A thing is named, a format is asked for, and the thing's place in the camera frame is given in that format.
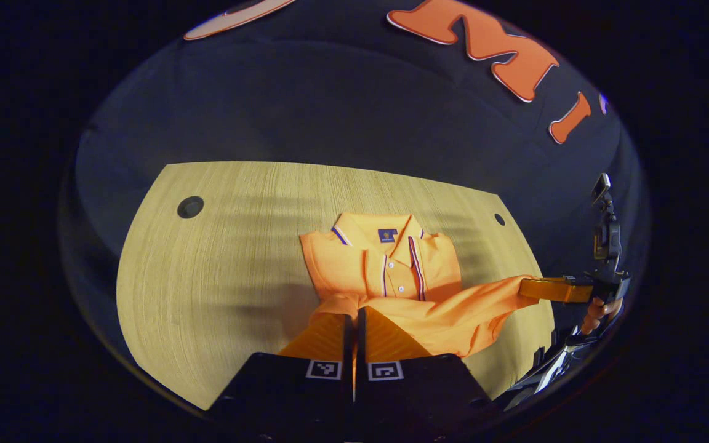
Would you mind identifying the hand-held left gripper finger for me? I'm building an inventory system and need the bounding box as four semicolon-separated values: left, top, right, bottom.
207;311;355;442
356;306;503;441

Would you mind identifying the orange T-shirt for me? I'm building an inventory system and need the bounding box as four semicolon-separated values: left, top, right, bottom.
299;212;543;359

